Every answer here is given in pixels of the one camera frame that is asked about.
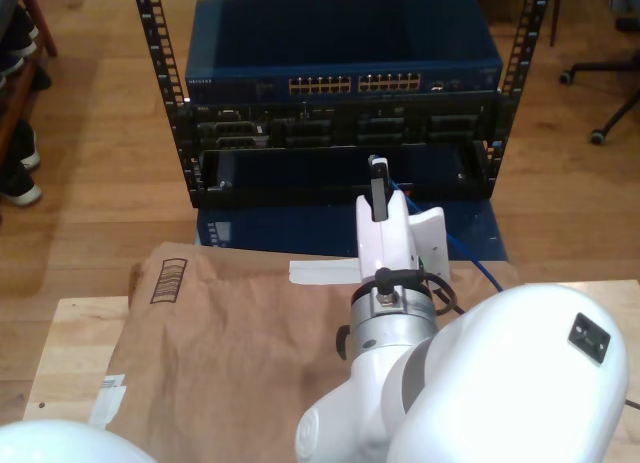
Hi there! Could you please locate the blue network cable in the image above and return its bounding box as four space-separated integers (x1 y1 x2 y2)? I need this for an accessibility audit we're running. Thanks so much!
367 154 507 293

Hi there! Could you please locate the long white tape strip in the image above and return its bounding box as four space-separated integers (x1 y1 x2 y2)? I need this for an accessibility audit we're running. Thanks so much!
288 257 361 287

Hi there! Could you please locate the blue cabinet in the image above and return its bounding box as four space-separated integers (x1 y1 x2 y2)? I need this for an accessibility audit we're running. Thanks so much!
194 200 509 262

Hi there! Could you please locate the black rack server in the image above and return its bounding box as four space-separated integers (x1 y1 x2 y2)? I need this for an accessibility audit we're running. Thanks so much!
172 97 516 152

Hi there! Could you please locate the brown paper mailer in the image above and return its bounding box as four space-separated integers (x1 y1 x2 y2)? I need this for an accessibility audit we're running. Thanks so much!
87 241 524 463

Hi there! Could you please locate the black office chair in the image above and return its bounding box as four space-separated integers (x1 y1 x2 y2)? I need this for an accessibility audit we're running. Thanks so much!
558 17 640 145

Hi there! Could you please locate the white tape patch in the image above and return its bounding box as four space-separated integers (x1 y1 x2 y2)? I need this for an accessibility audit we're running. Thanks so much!
87 385 128 432

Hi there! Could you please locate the dark navy shoe white sole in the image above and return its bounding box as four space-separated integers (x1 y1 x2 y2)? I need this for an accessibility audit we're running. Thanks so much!
0 45 26 77
0 165 44 207
9 125 41 172
9 5 40 52

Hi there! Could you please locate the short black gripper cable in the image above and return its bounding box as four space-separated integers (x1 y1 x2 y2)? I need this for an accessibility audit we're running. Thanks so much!
373 266 467 318

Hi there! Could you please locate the blue network switch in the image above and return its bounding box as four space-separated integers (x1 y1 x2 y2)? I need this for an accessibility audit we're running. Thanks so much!
184 0 504 102

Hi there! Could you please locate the black rack frame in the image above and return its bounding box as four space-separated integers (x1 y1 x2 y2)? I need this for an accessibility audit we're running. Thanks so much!
130 0 556 209

